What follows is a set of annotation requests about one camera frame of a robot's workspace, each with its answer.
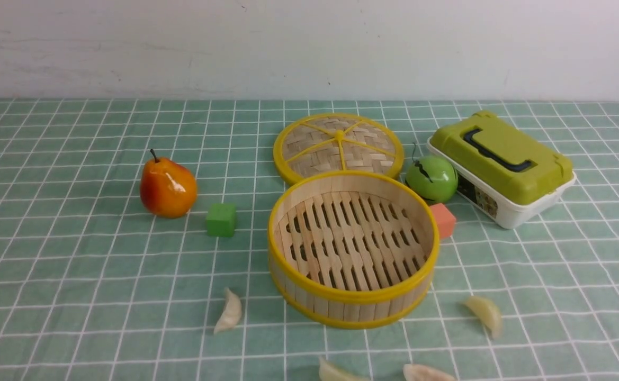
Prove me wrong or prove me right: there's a white dumpling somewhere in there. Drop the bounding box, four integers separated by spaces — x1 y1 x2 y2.
213 287 243 334
318 357 370 381
402 364 456 381

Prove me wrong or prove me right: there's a yellowish dumpling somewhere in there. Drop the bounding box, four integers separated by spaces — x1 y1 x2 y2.
462 296 504 339

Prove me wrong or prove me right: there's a woven bamboo steamer lid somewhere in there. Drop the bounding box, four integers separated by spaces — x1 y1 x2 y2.
273 113 405 185

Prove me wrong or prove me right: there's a bamboo steamer tray yellow rim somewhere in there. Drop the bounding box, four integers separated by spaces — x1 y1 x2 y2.
266 171 441 330

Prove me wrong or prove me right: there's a green foam cube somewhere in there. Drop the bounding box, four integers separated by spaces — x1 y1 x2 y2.
205 203 237 237

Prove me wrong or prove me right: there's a green toy apple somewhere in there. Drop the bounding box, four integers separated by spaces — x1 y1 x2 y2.
404 144 459 205

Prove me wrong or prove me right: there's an orange foam cube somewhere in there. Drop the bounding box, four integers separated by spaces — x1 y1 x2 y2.
430 203 456 240

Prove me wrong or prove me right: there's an orange red toy pear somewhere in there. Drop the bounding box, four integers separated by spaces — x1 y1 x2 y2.
139 149 198 219

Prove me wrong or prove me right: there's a white box green lid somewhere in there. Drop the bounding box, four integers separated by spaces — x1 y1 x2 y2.
426 110 577 229

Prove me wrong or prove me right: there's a green checkered tablecloth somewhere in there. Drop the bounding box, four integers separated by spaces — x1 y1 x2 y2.
0 98 619 380

